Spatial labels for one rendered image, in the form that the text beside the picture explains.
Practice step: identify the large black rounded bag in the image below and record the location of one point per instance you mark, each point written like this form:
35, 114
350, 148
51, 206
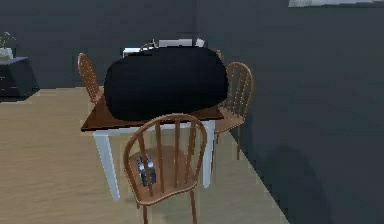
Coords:
166, 83

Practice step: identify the brown wooden spindle chair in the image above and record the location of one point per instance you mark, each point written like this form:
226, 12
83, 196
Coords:
166, 156
238, 96
88, 76

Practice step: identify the white flat box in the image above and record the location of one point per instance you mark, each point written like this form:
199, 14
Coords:
175, 42

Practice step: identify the small silver black toaster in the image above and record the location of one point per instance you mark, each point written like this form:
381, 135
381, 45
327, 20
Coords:
146, 169

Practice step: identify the brown table with white legs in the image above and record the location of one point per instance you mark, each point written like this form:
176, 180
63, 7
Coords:
100, 118

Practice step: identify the white framed window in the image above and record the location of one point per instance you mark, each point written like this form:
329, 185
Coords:
333, 2

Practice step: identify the dark grey chest of drawers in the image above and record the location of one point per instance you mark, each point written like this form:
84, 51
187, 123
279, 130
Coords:
15, 76

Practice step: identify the green plant in white pot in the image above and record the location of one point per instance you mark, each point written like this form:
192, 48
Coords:
4, 48

